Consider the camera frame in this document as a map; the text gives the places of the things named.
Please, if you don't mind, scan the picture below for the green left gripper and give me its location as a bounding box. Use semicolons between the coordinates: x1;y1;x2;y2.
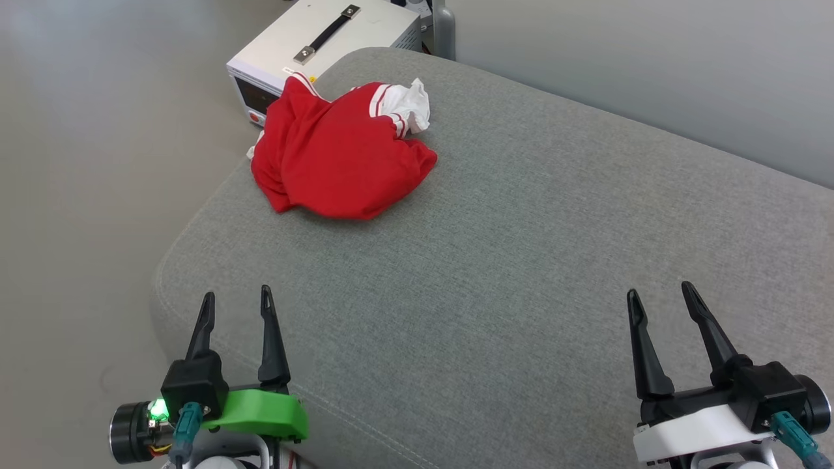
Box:
109;285;309;465

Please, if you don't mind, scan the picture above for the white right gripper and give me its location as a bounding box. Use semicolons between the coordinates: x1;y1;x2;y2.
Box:
626;281;833;465

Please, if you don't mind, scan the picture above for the red and white basketball jersey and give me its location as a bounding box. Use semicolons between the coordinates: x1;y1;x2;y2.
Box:
246;73;439;221

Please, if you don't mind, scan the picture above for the teal plug left camera cable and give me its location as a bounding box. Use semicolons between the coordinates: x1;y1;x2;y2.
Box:
171;401;204;469

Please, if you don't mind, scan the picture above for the teal plug camera cable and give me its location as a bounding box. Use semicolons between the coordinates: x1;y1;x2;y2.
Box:
171;401;204;469
770;411;820;469

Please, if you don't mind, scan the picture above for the teal plug right camera cable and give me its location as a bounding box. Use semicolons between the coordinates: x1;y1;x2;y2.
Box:
770;411;820;469

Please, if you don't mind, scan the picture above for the white box with black handle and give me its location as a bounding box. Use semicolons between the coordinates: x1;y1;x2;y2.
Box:
226;0;423;128

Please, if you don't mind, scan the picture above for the grey metal post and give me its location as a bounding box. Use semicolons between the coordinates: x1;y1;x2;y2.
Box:
430;0;457;61

